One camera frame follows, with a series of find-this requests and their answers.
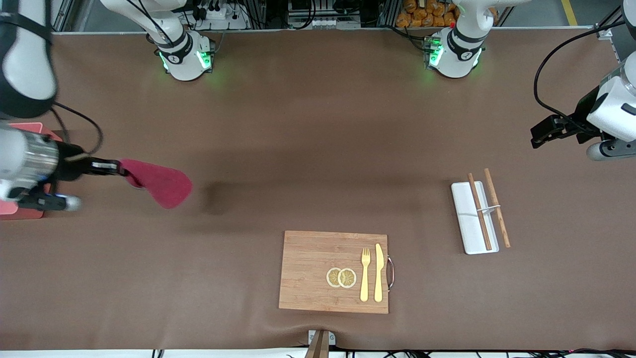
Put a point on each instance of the brown wooden bar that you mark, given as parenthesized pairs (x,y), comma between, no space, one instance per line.
(318,348)

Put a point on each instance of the white connector block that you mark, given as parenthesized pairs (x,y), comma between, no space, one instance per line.
(325,23)

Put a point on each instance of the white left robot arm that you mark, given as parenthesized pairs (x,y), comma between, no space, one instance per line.
(459,49)

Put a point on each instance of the bag of orange bread rolls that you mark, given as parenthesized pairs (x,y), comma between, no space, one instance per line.
(422,15)

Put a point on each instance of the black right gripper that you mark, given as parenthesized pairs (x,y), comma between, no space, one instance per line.
(70,162)

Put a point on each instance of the white power strip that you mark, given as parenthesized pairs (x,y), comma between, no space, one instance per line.
(221,12)

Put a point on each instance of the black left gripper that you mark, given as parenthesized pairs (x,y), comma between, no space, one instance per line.
(579,118)

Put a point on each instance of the wooden cutting board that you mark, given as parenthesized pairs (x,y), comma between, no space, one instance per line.
(313,273)

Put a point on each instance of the pink plastic bin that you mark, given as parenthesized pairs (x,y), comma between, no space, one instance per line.
(22,214)

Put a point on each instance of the red and grey cloth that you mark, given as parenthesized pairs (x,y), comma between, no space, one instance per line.
(164,186)

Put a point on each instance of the small metal chopstick rest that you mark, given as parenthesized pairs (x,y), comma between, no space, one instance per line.
(488,209)

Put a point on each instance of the yellow fork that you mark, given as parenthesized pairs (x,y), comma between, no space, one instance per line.
(365,278)

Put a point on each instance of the yellow knife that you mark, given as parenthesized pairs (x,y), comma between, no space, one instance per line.
(378,273)

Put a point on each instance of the metal table bracket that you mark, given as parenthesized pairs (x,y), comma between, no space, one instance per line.
(332,338)

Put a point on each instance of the white rectangular tray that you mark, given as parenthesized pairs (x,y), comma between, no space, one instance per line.
(467,223)

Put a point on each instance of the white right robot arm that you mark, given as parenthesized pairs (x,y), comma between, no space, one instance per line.
(25,59)

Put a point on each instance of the lemon slice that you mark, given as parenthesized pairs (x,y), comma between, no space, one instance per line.
(348,278)
(332,277)

